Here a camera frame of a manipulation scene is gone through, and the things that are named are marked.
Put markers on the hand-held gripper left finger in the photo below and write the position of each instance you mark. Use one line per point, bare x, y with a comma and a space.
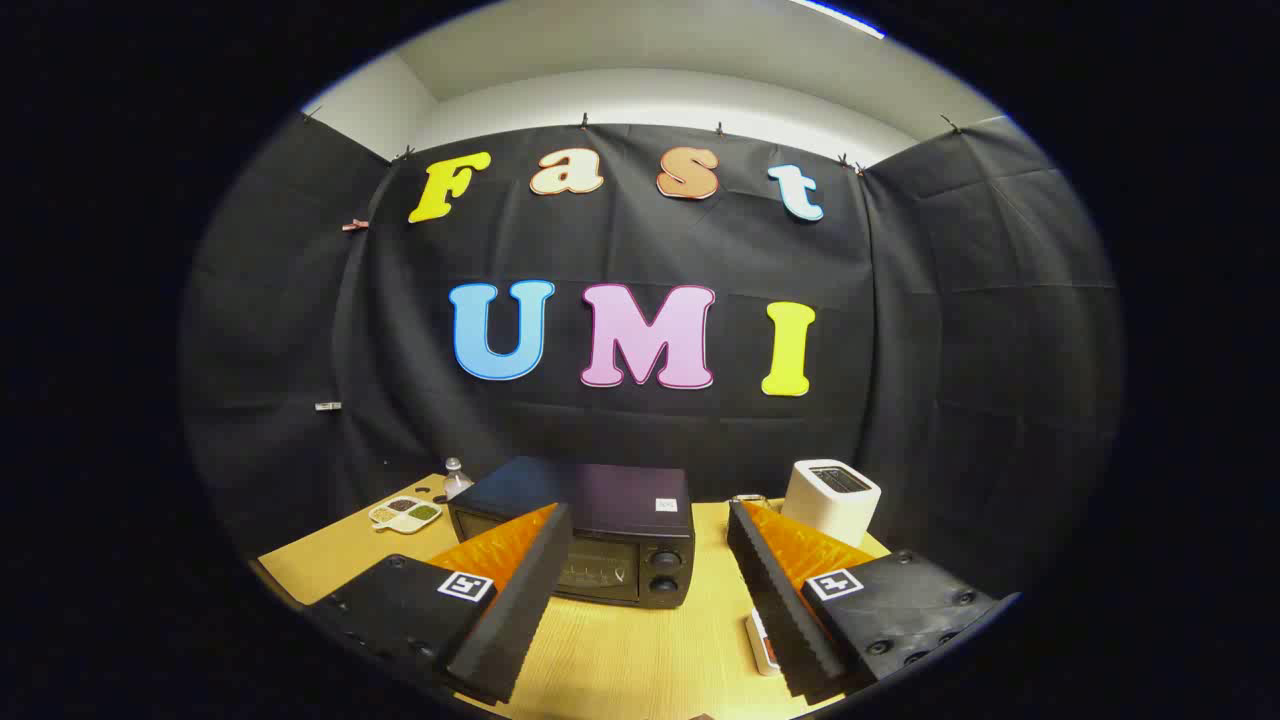
520, 600

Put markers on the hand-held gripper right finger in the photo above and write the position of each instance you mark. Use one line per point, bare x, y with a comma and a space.
775, 600

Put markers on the black toaster oven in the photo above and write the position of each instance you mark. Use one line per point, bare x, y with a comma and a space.
620, 500

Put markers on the white pop-up toaster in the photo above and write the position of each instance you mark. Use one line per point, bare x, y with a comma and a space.
825, 505

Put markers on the white rectangular plate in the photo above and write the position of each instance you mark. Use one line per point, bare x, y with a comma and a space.
760, 650

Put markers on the clear plastic water bottle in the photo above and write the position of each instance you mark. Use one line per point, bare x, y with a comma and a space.
456, 485

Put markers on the white sectioned condiment tray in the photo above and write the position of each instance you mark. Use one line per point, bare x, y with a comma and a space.
405, 515

